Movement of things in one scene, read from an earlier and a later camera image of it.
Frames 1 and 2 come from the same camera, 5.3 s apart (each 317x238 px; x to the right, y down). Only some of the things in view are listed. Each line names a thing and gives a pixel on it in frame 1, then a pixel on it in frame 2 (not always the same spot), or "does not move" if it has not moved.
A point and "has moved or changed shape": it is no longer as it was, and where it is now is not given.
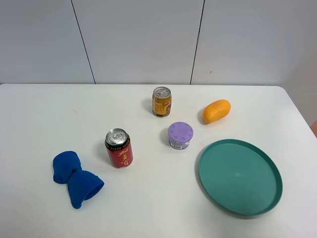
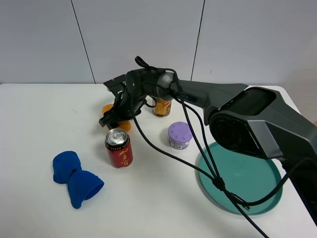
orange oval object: [216, 110] has moved or changed shape
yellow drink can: [162, 101] does not move
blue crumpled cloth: [82, 185] does not move
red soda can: [119, 144] does not move
